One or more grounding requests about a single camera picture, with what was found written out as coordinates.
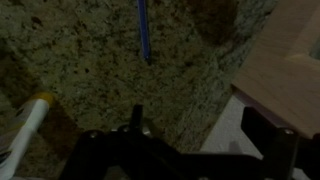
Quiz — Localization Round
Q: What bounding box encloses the orange cap spray bottle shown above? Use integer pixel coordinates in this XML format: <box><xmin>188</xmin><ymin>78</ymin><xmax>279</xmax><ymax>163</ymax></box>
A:
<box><xmin>0</xmin><ymin>91</ymin><xmax>55</xmax><ymax>180</ymax></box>

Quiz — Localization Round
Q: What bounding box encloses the blue white toothbrush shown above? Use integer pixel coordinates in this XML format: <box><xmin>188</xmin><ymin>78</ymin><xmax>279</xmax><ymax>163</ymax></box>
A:
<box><xmin>136</xmin><ymin>0</ymin><xmax>153</xmax><ymax>66</ymax></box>

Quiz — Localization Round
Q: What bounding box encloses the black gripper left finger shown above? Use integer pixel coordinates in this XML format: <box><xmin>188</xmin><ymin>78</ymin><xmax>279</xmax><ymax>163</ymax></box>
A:
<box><xmin>58</xmin><ymin>104</ymin><xmax>188</xmax><ymax>180</ymax></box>

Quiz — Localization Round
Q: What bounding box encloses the wood framed mirror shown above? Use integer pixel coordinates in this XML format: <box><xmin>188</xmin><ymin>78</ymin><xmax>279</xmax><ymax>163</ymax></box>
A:
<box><xmin>231</xmin><ymin>0</ymin><xmax>320</xmax><ymax>139</ymax></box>

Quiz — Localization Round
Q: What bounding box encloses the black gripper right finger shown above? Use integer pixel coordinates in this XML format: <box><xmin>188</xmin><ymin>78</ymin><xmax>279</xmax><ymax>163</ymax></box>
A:
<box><xmin>240</xmin><ymin>105</ymin><xmax>299</xmax><ymax>180</ymax></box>

